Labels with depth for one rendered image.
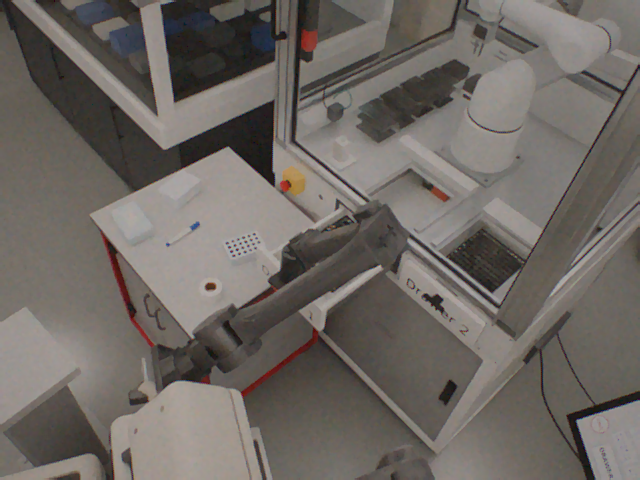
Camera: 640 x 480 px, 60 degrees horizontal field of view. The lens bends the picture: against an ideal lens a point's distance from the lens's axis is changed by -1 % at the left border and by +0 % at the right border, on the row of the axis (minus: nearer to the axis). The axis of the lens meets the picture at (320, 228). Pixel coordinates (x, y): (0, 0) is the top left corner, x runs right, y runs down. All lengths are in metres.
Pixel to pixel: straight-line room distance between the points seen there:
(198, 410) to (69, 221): 2.30
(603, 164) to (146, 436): 0.94
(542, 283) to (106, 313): 1.93
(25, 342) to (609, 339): 2.45
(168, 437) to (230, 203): 1.23
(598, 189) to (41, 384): 1.44
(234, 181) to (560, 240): 1.21
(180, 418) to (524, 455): 1.85
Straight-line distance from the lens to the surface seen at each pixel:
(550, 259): 1.37
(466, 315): 1.63
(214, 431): 0.93
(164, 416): 0.93
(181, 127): 2.16
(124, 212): 1.98
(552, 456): 2.60
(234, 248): 1.83
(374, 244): 0.97
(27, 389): 1.74
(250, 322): 1.06
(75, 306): 2.79
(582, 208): 1.25
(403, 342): 2.02
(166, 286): 1.81
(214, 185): 2.08
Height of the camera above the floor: 2.22
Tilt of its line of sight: 49 degrees down
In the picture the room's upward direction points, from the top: 7 degrees clockwise
